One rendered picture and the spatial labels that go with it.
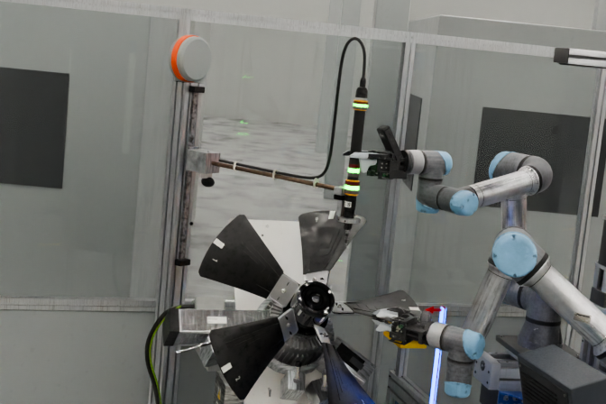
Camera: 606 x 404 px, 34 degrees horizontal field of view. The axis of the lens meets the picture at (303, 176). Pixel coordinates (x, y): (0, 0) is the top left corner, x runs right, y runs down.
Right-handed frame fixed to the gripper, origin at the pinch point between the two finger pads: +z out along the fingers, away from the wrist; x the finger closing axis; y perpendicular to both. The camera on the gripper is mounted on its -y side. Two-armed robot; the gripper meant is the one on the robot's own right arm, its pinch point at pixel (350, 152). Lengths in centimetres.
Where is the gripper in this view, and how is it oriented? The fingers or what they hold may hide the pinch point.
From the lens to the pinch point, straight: 295.9
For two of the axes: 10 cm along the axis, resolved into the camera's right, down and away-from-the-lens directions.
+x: -4.5, -1.6, 8.8
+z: -8.9, -0.2, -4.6
